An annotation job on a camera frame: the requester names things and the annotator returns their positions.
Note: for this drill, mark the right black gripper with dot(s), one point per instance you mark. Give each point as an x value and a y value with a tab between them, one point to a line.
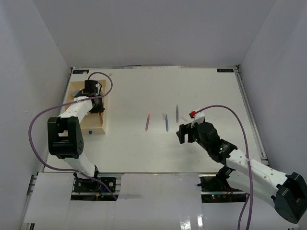
183	129

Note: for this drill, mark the purple marker red tip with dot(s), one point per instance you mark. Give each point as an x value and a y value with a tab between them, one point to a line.
147	122

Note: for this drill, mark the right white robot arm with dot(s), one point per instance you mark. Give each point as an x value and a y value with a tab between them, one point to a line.
286	193

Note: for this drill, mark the right corner label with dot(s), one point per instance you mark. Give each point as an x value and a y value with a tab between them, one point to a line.
225	70

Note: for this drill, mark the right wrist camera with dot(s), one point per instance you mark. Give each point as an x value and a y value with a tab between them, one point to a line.
197	117

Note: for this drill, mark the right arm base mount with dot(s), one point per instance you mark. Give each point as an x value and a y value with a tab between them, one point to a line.
216	189

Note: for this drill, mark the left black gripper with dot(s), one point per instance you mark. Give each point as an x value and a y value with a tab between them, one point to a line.
100	109

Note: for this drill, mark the left corner label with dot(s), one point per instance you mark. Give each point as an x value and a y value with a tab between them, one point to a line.
80	71

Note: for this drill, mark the cream compartment organizer tray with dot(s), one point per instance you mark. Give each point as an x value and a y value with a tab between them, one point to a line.
94	122

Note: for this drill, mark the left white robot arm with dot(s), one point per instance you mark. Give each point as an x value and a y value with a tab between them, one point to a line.
83	116

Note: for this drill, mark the aluminium frame rail right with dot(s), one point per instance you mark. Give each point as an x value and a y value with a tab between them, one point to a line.
252	122

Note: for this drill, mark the corner label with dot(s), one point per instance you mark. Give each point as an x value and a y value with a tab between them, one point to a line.
80	71
225	70

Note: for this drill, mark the blue marker pen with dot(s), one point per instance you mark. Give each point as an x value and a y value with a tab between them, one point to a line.
166	123

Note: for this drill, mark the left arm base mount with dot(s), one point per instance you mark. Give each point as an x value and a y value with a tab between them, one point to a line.
85	189

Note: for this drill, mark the clear round container left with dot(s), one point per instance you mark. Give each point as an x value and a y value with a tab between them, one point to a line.
75	92

